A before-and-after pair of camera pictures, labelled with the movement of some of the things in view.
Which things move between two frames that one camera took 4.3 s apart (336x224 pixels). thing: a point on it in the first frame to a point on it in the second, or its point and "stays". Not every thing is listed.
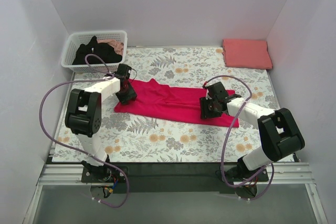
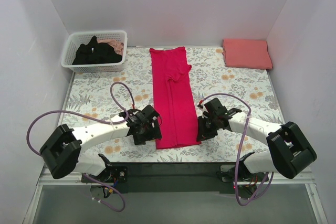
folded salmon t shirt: x=247 y=53 stays
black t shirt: x=103 y=50 stays
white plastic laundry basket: x=74 y=40 stays
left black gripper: x=128 y=95 to x=148 y=135
